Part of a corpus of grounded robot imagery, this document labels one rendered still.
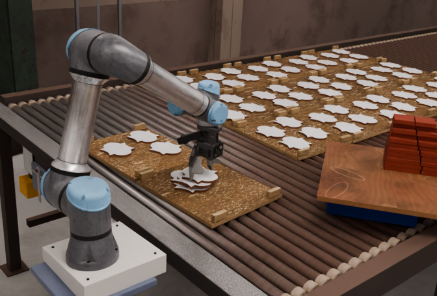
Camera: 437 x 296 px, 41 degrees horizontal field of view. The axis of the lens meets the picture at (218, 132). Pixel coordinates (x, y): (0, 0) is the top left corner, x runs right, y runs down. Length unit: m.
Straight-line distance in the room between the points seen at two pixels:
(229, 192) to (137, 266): 0.54
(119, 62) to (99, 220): 0.44
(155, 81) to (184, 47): 5.03
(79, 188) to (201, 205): 0.52
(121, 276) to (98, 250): 0.10
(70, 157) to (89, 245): 0.26
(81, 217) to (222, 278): 0.43
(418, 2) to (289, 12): 2.97
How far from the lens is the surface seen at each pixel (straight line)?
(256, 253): 1.82
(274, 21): 7.56
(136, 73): 1.61
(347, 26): 8.71
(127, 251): 1.78
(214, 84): 1.98
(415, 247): 1.91
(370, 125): 2.91
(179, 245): 1.83
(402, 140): 2.16
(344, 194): 1.95
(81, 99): 1.71
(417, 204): 1.97
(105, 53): 1.60
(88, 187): 1.66
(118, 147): 2.43
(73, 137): 1.72
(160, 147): 2.43
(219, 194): 2.09
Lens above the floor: 1.89
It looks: 21 degrees down
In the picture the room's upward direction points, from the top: 3 degrees clockwise
